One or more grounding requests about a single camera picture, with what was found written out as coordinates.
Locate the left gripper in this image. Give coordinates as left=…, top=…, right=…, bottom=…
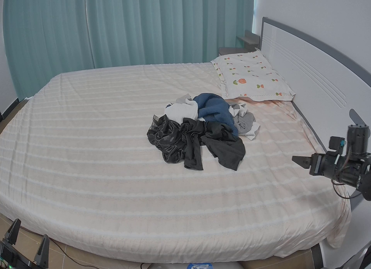
left=0, top=218, right=50, bottom=269

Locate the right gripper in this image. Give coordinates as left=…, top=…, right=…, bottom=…
left=292, top=152, right=343, bottom=180

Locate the pile of clothes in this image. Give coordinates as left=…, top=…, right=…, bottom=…
left=146, top=93, right=261, bottom=171

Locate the bed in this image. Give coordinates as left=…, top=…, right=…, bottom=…
left=0, top=16, right=371, bottom=264

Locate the white printed pillow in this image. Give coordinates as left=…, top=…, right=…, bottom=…
left=211, top=48, right=296, bottom=101

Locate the grey bedside table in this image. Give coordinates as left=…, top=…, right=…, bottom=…
left=218, top=30, right=261, bottom=57

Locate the blue-green curtain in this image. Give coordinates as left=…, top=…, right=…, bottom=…
left=85, top=0, right=258, bottom=69
left=2, top=0, right=88, bottom=101

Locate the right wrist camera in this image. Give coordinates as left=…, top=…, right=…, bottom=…
left=328, top=136, right=346, bottom=156

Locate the black cable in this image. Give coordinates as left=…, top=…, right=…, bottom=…
left=49, top=238, right=146, bottom=265
left=332, top=179, right=363, bottom=200

